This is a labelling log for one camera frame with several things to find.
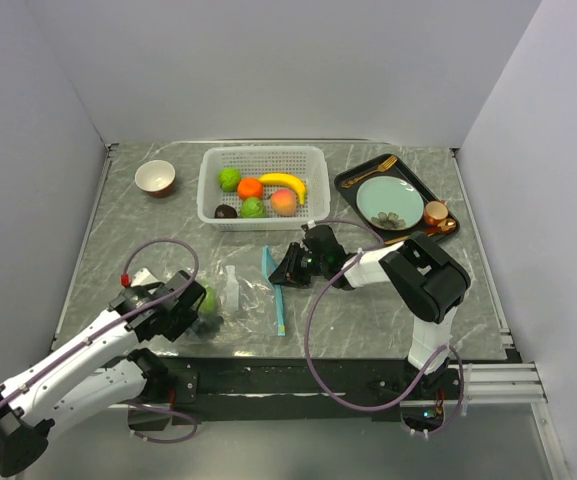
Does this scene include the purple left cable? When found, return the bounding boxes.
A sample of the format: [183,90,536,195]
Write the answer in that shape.
[0,238,200,474]

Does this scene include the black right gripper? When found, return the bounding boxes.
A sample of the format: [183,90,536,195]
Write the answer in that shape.
[268,242,328,288]

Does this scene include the gold chopstick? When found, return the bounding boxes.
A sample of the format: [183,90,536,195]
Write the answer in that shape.
[384,234,411,245]

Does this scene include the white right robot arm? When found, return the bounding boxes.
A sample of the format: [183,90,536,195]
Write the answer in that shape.
[269,223,471,398]

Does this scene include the white perforated plastic basket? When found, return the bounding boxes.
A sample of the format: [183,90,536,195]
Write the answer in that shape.
[197,146,331,232]

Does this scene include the gold fork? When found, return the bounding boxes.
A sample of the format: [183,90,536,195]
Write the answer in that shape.
[341,155,399,189]

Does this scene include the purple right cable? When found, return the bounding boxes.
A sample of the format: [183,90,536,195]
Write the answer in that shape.
[303,219,465,436]

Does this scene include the clear zip top bag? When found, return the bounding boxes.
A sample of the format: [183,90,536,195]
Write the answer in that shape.
[186,245,287,348]

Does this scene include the fake orange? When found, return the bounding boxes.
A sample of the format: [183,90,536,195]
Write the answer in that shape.
[237,177,264,201]

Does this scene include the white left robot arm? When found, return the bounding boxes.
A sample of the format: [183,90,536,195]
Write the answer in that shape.
[0,270,206,477]

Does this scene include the teal floral plate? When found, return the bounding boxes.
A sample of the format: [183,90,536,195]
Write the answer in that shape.
[356,176,424,231]

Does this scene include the copper cup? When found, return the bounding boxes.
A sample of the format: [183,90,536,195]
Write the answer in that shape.
[423,200,449,226]

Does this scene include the fake green round vegetable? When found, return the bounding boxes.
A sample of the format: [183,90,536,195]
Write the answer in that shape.
[240,197,267,219]

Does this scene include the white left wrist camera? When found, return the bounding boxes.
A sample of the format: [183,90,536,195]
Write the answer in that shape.
[120,268,160,291]

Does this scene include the fake green leafy vegetable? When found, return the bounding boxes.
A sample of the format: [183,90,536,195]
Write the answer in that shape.
[198,286,218,317]

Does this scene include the fake red apple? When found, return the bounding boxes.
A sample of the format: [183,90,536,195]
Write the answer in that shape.
[270,188,299,217]

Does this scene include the black mounting base rail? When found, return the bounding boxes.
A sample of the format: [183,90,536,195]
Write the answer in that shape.
[129,351,464,432]

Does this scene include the fake green cabbage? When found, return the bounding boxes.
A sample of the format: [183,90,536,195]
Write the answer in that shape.
[218,168,242,192]

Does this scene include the red and white bowl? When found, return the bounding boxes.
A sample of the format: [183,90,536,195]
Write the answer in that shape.
[134,160,176,198]

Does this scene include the purple cable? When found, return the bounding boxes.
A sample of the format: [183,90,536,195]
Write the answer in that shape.
[0,238,200,474]
[303,219,465,436]

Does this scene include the black rectangular tray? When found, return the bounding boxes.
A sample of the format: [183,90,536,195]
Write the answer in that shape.
[334,153,460,244]

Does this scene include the gold spoon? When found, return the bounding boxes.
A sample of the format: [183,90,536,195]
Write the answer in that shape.
[420,218,458,236]

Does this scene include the fake black grapes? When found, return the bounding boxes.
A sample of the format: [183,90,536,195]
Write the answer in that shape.
[190,316,223,339]

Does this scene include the fake yellow banana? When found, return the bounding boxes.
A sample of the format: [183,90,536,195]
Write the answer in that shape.
[257,172,307,205]

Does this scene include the fake dark purple fruit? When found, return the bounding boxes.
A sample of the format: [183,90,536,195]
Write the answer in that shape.
[214,204,238,219]

